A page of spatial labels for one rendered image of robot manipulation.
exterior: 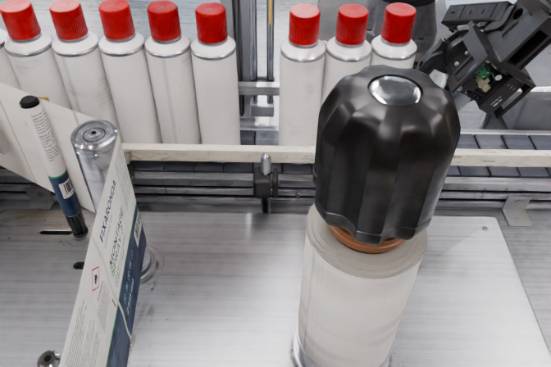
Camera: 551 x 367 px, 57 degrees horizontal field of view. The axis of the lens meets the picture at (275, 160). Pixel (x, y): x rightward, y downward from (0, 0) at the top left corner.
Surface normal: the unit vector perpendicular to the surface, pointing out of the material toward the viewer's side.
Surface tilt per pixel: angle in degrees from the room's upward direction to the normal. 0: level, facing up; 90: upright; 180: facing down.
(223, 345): 0
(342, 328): 88
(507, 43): 60
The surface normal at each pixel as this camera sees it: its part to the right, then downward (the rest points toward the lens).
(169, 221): 0.01, -0.73
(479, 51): -0.86, -0.38
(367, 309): 0.02, 0.70
